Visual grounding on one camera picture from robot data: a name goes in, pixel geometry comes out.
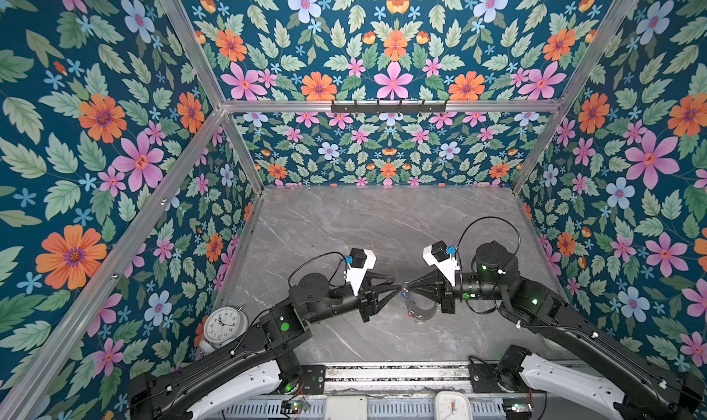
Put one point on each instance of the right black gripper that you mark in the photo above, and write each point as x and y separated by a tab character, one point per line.
444	291

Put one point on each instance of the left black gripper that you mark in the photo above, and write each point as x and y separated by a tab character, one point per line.
368	301

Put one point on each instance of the grey yellow keyring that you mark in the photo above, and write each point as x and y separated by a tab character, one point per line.
420	315

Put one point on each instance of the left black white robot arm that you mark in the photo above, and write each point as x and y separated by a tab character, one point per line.
262	360

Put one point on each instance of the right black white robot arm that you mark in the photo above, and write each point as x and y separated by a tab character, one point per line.
623	386

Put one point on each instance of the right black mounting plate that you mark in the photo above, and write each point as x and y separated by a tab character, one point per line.
484	378

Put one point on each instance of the black mounting plate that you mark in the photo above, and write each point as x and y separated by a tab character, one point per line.
310	379
484	378

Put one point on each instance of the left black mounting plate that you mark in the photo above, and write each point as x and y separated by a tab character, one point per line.
310	379

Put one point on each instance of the white square device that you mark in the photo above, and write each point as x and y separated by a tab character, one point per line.
349	407

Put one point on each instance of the left small circuit board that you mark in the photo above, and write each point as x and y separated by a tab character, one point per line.
294	408

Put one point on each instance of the small circuit board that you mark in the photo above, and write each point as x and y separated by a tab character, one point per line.
294	408
515	410

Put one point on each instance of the right small circuit board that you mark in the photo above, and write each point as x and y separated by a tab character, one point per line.
515	410

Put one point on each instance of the white alarm clock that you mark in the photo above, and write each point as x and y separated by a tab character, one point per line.
222	327

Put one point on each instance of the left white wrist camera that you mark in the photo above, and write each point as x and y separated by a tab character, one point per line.
358	262

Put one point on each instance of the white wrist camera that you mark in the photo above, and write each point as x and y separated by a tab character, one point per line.
443	257
358	262

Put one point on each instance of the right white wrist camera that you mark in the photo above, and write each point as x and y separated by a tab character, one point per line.
443	257

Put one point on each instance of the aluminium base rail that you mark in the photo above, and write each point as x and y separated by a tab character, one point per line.
397	378

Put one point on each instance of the black hook rail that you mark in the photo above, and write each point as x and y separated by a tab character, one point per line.
377	107

